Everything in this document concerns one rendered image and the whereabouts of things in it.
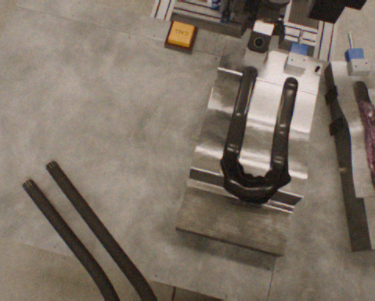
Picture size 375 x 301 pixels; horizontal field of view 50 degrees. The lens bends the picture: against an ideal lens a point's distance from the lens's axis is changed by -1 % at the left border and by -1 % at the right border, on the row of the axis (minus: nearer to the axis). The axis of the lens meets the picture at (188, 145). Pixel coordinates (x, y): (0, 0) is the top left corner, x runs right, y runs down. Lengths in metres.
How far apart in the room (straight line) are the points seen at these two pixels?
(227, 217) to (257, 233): 0.08
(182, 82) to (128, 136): 0.21
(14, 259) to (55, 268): 0.19
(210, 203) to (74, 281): 1.01
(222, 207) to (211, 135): 0.17
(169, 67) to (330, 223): 0.59
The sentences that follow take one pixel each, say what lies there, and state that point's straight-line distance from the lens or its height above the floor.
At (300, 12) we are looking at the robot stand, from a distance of 2.08.
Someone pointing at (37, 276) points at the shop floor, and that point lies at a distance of 1.92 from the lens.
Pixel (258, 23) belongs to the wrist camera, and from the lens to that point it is 0.94.
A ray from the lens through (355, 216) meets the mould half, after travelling 1.08.
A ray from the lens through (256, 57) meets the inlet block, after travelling 1.08.
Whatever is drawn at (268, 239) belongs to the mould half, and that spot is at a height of 0.86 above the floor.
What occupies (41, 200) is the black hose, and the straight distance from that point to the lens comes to 1.05.
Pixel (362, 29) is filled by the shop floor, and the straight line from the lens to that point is 2.42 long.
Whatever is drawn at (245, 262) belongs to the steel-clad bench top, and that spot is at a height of 0.80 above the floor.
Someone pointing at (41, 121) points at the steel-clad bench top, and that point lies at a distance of 1.15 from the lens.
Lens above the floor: 1.83
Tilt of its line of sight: 72 degrees down
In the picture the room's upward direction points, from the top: 7 degrees clockwise
